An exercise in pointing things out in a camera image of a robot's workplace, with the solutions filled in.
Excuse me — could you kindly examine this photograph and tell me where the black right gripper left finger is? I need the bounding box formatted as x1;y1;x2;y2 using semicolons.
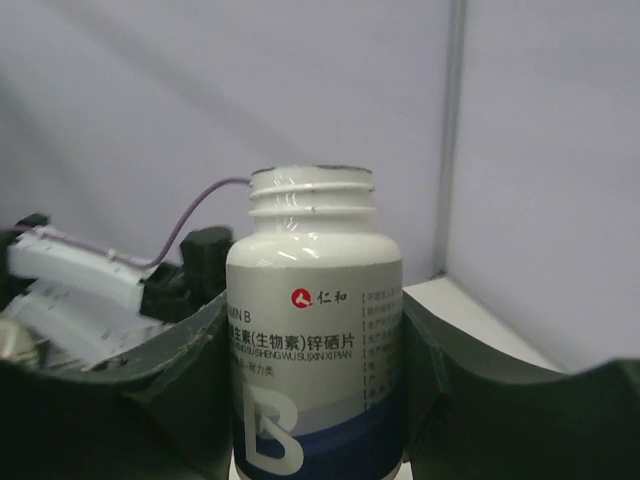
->
1;295;232;479

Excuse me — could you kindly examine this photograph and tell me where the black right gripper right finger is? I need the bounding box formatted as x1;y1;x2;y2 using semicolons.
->
402;296;639;479

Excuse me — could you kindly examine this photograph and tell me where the white cap pill bottle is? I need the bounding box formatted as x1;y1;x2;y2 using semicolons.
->
226;166;403;479

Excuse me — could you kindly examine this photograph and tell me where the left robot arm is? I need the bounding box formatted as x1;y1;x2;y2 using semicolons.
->
1;214;233;370

